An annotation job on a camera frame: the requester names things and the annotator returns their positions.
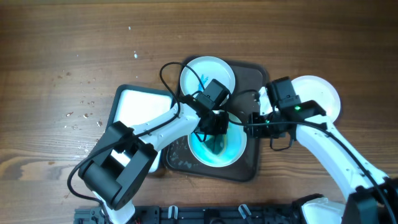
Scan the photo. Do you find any green yellow sponge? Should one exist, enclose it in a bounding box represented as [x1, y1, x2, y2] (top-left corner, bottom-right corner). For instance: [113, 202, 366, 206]
[204, 134, 226, 155]

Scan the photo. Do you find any white plate blue smear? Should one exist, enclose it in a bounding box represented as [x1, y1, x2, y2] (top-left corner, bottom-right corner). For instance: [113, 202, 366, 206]
[188, 113, 247, 167]

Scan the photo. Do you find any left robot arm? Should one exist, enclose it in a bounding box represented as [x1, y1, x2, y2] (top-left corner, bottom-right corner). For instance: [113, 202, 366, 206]
[74, 80, 229, 223]

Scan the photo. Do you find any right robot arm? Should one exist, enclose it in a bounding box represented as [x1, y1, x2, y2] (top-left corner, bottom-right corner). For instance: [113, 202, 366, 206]
[244, 75, 397, 223]

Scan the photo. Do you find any brown plastic tray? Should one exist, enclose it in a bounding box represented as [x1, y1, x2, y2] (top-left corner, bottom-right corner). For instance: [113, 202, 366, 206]
[162, 60, 269, 182]

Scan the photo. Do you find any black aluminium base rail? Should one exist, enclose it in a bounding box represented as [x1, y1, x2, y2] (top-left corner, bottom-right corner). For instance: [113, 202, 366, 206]
[73, 203, 299, 224]

